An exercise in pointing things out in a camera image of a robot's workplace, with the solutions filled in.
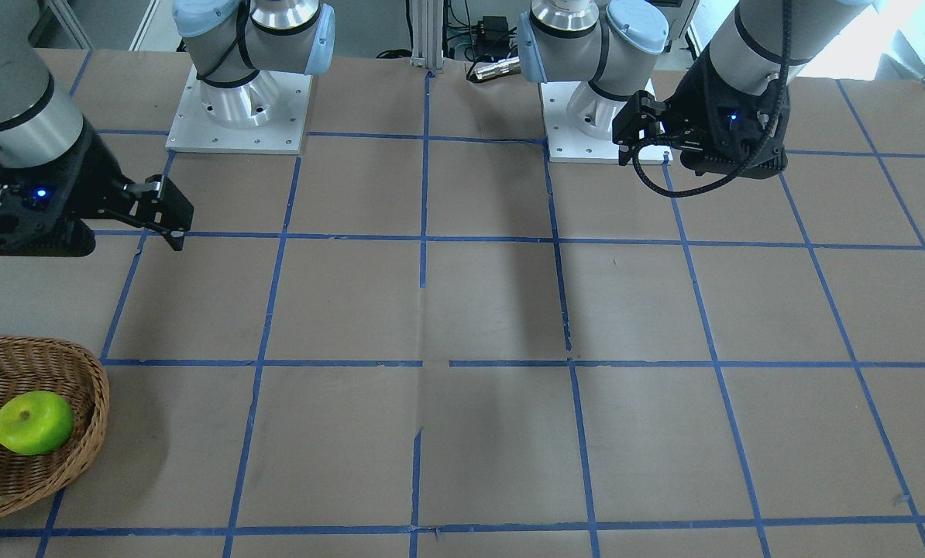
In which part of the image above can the aluminium frame post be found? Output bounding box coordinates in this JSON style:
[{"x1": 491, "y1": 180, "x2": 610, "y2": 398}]
[{"x1": 408, "y1": 0, "x2": 445, "y2": 74}]

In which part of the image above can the woven wicker basket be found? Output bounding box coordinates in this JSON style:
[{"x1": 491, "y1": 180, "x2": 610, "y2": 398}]
[{"x1": 0, "y1": 336, "x2": 111, "y2": 518}]

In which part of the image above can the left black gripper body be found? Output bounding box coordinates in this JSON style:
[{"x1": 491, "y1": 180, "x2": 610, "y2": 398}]
[{"x1": 665, "y1": 43, "x2": 789, "y2": 177}]

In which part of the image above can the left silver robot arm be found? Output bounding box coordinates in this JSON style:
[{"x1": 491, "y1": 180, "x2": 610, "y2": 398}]
[{"x1": 516, "y1": 1, "x2": 867, "y2": 179}]

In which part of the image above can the black power brick behind table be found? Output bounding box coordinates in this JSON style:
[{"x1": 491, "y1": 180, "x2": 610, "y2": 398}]
[{"x1": 476, "y1": 15, "x2": 510, "y2": 46}]

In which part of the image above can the silver metal cylinder connector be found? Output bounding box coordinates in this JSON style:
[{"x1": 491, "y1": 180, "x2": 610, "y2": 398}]
[{"x1": 466, "y1": 56, "x2": 521, "y2": 84}]

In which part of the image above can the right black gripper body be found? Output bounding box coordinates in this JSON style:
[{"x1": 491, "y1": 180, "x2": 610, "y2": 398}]
[{"x1": 0, "y1": 121, "x2": 134, "y2": 257}]

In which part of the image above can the green apple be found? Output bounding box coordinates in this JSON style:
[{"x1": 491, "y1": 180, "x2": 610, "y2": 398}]
[{"x1": 0, "y1": 390, "x2": 75, "y2": 456}]

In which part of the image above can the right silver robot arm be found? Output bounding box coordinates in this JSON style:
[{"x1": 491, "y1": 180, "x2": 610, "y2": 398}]
[{"x1": 0, "y1": 1, "x2": 335, "y2": 257}]

